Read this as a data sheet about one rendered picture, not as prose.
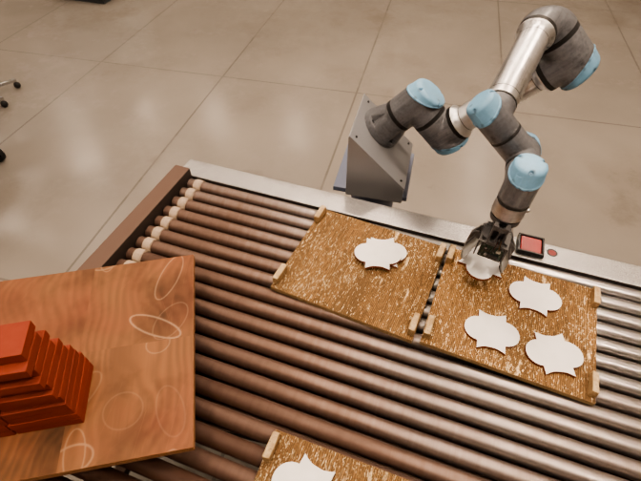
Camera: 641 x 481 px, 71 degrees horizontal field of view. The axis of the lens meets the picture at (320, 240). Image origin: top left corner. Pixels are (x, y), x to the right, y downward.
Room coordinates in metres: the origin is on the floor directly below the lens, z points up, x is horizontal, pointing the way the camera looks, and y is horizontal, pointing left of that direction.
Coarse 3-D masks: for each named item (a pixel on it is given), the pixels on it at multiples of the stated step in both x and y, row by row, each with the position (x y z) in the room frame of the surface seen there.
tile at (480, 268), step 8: (472, 256) 0.81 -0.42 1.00; (480, 256) 0.82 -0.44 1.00; (464, 264) 0.79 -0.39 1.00; (472, 264) 0.78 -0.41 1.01; (480, 264) 0.78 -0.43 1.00; (488, 264) 0.79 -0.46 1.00; (496, 264) 0.79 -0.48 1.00; (472, 272) 0.76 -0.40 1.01; (480, 272) 0.76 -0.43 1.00; (488, 272) 0.76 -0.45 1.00; (496, 272) 0.76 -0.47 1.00; (480, 280) 0.74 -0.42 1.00
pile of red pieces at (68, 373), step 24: (0, 336) 0.40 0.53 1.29; (24, 336) 0.40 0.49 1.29; (48, 336) 0.43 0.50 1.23; (0, 360) 0.36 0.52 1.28; (24, 360) 0.36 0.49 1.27; (48, 360) 0.39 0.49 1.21; (72, 360) 0.44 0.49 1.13; (0, 384) 0.34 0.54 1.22; (24, 384) 0.34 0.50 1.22; (48, 384) 0.36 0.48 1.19; (72, 384) 0.39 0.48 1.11; (0, 408) 0.33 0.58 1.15; (24, 408) 0.34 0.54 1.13; (48, 408) 0.34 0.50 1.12; (72, 408) 0.35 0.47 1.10; (0, 432) 0.32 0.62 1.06; (24, 432) 0.33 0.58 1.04
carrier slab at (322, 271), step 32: (320, 224) 1.01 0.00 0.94; (352, 224) 1.01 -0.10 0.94; (320, 256) 0.87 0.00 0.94; (352, 256) 0.87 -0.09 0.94; (416, 256) 0.87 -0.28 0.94; (288, 288) 0.76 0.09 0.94; (320, 288) 0.76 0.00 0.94; (352, 288) 0.76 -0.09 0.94; (384, 288) 0.76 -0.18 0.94; (416, 288) 0.75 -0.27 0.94; (352, 320) 0.66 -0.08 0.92; (384, 320) 0.65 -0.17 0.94
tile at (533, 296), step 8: (528, 280) 0.78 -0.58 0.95; (512, 288) 0.75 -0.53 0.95; (520, 288) 0.75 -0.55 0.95; (528, 288) 0.75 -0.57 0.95; (536, 288) 0.75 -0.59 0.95; (544, 288) 0.75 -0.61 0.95; (512, 296) 0.72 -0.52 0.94; (520, 296) 0.72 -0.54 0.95; (528, 296) 0.72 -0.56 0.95; (536, 296) 0.72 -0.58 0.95; (544, 296) 0.72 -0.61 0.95; (552, 296) 0.72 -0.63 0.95; (520, 304) 0.69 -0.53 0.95; (528, 304) 0.69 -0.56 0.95; (536, 304) 0.69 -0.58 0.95; (544, 304) 0.69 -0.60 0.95; (552, 304) 0.69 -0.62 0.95; (560, 304) 0.69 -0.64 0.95; (544, 312) 0.67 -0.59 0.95
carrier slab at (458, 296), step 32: (448, 288) 0.75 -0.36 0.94; (480, 288) 0.75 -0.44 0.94; (576, 288) 0.75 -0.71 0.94; (448, 320) 0.65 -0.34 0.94; (512, 320) 0.65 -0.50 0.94; (544, 320) 0.65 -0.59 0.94; (576, 320) 0.65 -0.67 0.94; (448, 352) 0.56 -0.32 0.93; (480, 352) 0.56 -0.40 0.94; (512, 352) 0.56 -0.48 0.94; (544, 384) 0.48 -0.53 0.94; (576, 384) 0.48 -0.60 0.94
